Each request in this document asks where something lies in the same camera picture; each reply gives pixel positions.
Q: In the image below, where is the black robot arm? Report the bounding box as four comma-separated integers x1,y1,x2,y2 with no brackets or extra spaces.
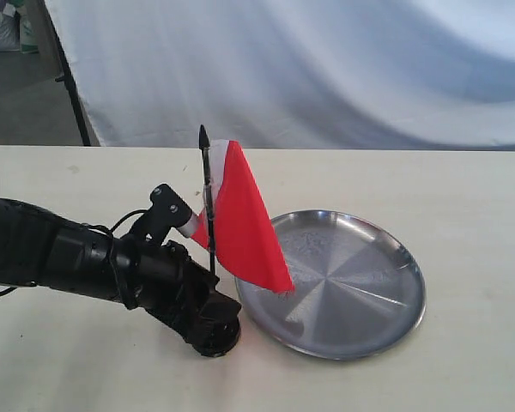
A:
0,184,241,357

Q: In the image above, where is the red white flag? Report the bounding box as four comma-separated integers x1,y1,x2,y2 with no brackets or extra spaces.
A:
199,126,295,294

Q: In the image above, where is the round black flag base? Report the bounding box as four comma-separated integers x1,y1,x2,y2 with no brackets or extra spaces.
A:
196,318,241,358

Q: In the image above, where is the round steel plate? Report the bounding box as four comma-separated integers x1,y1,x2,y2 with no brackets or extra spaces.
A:
235,209,427,361

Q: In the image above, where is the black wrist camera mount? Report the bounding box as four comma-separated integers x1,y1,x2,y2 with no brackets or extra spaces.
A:
129,184,198,247

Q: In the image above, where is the white backdrop cloth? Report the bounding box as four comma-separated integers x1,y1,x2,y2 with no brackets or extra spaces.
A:
46,1,515,150

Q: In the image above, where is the black backdrop stand pole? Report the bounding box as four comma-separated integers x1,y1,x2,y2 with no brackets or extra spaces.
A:
44,1,92,147

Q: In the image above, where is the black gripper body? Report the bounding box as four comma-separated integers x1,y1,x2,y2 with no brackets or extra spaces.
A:
148,240,241,348

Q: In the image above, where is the white sack in background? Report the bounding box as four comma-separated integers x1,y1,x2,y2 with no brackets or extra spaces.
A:
0,0,39,54

